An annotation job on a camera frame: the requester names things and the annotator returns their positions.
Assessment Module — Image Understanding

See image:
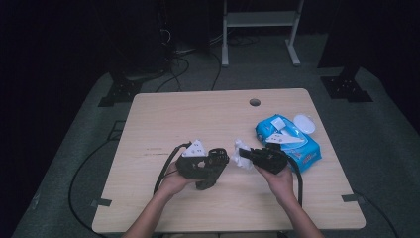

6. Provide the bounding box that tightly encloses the black stand base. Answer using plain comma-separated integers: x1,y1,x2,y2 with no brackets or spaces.
320,65,374,103
97,77,143,108

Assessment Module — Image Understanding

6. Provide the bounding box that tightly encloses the person's right hand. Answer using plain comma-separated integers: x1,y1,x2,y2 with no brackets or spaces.
256,167,295,204

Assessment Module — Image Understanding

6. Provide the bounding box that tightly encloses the white wet wipe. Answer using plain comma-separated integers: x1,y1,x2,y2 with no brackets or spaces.
231,138,256,172

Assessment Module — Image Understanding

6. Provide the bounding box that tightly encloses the hand-held gripper cable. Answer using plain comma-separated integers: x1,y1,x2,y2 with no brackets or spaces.
285,155,304,207
153,142,192,196

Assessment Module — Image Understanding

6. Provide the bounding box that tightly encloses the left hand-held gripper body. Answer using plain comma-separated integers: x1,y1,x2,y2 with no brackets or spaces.
175,139,212,181

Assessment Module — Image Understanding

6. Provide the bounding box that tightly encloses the black floor cable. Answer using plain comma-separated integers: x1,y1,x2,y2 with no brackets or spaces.
67,138,117,238
355,191,400,238
155,56,191,93
210,53,223,92

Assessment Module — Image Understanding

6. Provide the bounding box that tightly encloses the left hand-held gripper cable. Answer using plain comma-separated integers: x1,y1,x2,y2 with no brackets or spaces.
153,142,192,196

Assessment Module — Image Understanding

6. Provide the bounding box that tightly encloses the blue wet wipes pack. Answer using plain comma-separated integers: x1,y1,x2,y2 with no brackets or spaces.
255,113,322,174

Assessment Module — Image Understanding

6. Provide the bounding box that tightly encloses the grey tape strip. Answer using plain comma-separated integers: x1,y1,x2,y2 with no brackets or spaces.
341,193,365,203
90,197,113,208

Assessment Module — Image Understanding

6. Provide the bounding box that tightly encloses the person's left hand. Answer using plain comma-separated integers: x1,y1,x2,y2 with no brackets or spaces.
157,163,196,198

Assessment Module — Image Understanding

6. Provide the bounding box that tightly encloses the right hand-held gripper cable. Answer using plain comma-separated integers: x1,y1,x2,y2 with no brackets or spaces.
285,155,304,207

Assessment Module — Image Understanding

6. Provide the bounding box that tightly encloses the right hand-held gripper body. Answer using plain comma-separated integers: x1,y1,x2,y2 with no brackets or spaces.
252,133,305,176

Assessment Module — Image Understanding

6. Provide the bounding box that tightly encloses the white metal stand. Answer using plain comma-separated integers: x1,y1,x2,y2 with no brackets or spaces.
221,0,305,67

